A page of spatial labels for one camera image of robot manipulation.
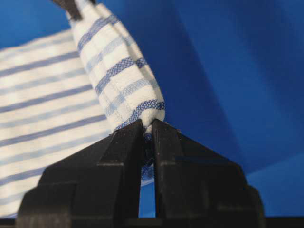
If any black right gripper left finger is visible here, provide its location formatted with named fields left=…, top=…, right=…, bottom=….
left=16, top=121, right=143, bottom=228

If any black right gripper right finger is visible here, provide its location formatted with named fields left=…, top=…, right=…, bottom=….
left=152, top=120, right=265, bottom=228

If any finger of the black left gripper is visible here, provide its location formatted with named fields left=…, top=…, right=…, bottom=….
left=52, top=0, right=82, bottom=20

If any blue white striped towel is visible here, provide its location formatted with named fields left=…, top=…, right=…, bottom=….
left=0, top=0, right=165, bottom=218

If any blue table cloth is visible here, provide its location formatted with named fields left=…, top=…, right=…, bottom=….
left=0, top=0, right=304, bottom=216

